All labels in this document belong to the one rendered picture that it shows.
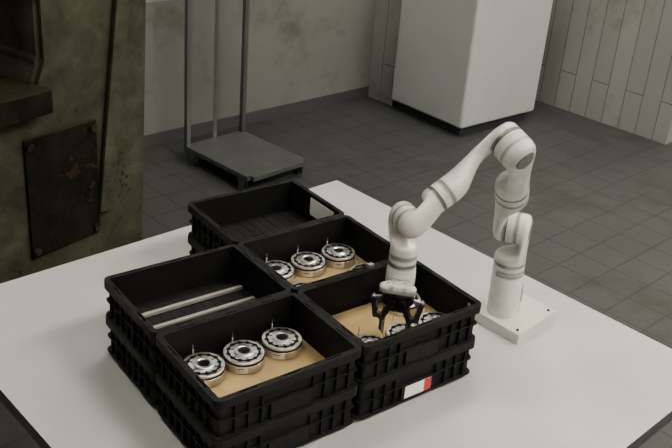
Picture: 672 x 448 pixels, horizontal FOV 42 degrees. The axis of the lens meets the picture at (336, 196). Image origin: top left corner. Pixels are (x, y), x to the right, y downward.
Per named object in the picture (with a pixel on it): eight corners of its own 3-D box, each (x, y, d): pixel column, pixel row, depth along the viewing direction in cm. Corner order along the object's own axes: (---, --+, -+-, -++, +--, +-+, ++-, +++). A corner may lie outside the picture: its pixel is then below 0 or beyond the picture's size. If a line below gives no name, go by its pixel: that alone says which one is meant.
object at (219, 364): (212, 349, 217) (212, 347, 216) (232, 371, 209) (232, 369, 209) (174, 361, 211) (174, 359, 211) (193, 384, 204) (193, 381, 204)
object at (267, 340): (290, 325, 229) (290, 323, 229) (308, 345, 221) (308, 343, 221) (254, 334, 224) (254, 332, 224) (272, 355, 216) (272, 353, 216)
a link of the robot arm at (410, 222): (399, 228, 209) (446, 194, 210) (383, 212, 216) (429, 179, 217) (411, 248, 213) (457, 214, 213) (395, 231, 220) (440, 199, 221)
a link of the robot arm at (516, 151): (542, 141, 211) (537, 193, 233) (516, 116, 216) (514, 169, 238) (511, 162, 210) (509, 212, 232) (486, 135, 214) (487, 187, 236)
